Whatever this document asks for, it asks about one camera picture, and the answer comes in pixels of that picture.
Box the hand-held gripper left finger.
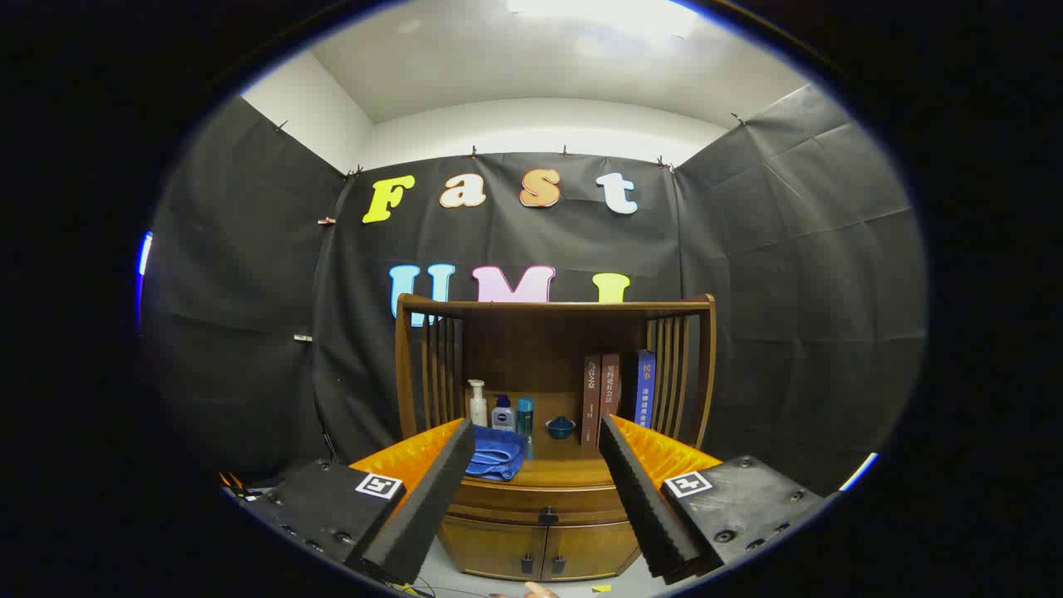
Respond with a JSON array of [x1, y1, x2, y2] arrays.
[[241, 418, 477, 586]]

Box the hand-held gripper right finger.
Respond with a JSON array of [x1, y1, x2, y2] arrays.
[[598, 414, 835, 585]]

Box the wooden drawer with black knob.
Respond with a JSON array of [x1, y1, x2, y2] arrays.
[[440, 478, 640, 528]]

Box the wooden cabinet door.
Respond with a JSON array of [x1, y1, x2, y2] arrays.
[[438, 517, 549, 580], [541, 522, 640, 582]]

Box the wooden countertop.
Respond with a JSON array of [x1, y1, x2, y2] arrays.
[[453, 390, 620, 489]]

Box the wooden cabinet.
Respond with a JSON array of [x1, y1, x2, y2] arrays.
[[394, 293, 718, 582]]

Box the blue folded towel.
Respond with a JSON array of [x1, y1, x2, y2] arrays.
[[463, 425, 529, 483]]

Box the dark brown book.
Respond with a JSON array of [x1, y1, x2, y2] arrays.
[[581, 355, 602, 449]]

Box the blue book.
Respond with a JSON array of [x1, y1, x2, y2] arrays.
[[623, 349, 657, 429]]

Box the light brown book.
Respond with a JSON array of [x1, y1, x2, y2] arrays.
[[600, 353, 621, 424]]

